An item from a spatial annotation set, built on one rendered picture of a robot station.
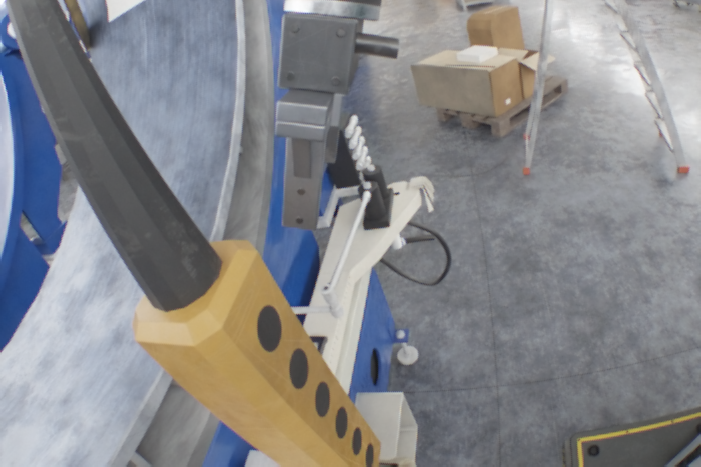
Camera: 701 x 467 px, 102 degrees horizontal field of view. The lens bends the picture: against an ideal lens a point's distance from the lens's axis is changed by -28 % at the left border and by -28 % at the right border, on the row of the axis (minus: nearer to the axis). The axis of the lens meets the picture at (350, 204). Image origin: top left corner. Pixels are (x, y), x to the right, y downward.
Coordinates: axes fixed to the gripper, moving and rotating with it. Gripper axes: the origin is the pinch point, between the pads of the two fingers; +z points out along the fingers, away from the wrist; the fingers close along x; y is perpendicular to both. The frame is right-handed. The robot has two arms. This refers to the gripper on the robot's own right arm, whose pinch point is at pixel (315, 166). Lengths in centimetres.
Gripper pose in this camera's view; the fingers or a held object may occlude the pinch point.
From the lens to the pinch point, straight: 35.1
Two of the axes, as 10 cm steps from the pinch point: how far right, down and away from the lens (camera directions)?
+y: 9.9, 1.4, 0.0
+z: -1.2, 8.7, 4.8
